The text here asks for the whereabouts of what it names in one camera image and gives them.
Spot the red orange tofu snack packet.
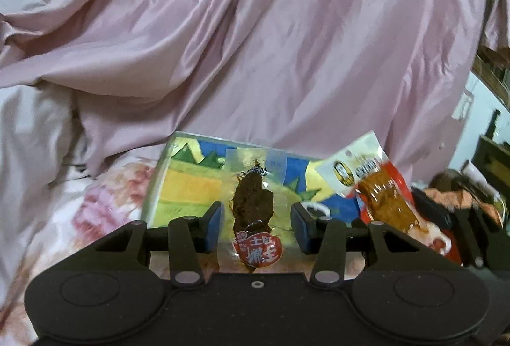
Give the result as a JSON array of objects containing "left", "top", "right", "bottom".
[{"left": 306, "top": 131, "right": 462, "bottom": 264}]

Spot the dark jerky snack packet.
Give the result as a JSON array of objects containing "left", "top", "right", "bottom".
[{"left": 217, "top": 147, "right": 289, "bottom": 273}]

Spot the orange cloth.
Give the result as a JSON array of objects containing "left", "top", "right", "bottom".
[{"left": 424, "top": 188, "right": 503, "bottom": 227}]

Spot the dark wooden furniture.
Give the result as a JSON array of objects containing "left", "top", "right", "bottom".
[{"left": 469, "top": 110, "right": 510, "bottom": 192}]

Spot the floral bed sheet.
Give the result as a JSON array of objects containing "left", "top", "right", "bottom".
[{"left": 1, "top": 145, "right": 163, "bottom": 345}]

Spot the white pink duvet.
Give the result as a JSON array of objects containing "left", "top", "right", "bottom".
[{"left": 1, "top": 0, "right": 95, "bottom": 304}]

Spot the colourful painted paper liner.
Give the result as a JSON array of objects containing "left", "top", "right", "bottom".
[{"left": 149, "top": 133, "right": 364, "bottom": 230}]

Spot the grey cardboard tray box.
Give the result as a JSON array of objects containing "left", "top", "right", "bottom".
[{"left": 140, "top": 130, "right": 368, "bottom": 230}]

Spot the pink satin curtain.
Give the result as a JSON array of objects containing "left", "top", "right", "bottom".
[{"left": 1, "top": 0, "right": 492, "bottom": 178}]

